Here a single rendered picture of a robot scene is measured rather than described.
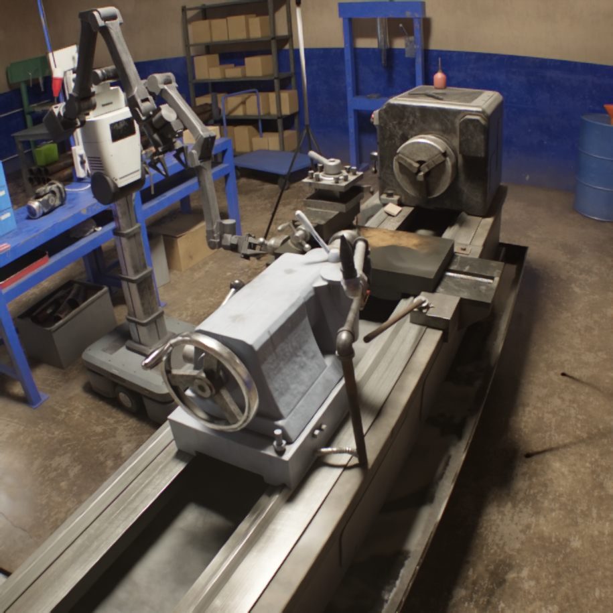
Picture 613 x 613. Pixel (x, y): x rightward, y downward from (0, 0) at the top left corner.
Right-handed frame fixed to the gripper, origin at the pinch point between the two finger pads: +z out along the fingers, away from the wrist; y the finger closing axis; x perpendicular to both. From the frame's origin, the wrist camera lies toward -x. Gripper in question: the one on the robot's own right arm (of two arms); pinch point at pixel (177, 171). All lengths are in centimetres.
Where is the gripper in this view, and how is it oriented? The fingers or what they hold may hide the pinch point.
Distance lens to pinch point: 185.2
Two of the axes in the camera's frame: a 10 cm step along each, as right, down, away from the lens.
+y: 5.1, -4.4, 7.4
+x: -7.1, 2.7, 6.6
